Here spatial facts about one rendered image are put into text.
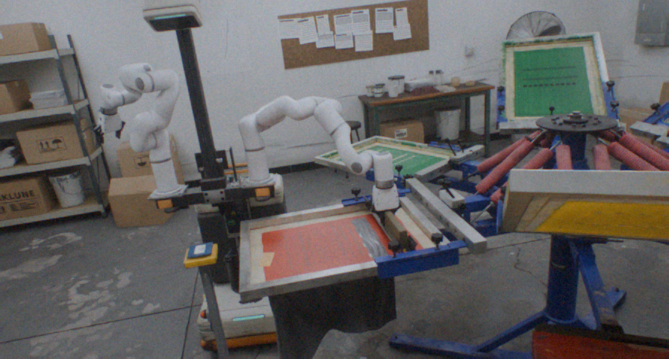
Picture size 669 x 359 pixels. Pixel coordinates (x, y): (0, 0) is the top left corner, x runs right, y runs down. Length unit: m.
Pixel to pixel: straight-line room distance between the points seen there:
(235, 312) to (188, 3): 1.71
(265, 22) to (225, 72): 0.74
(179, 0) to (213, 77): 3.60
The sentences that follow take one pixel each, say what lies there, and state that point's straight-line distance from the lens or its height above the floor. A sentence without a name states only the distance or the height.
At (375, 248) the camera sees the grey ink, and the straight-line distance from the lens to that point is 1.76.
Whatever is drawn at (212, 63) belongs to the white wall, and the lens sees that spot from 5.43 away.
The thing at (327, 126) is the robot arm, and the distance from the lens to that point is 1.77.
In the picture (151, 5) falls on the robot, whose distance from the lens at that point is 1.91.
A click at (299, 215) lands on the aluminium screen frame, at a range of 2.04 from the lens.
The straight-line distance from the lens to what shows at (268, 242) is 1.91.
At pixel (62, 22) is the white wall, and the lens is 5.74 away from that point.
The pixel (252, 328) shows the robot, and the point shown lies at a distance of 2.75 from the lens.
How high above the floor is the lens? 1.82
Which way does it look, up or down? 19 degrees down
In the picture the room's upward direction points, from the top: 7 degrees counter-clockwise
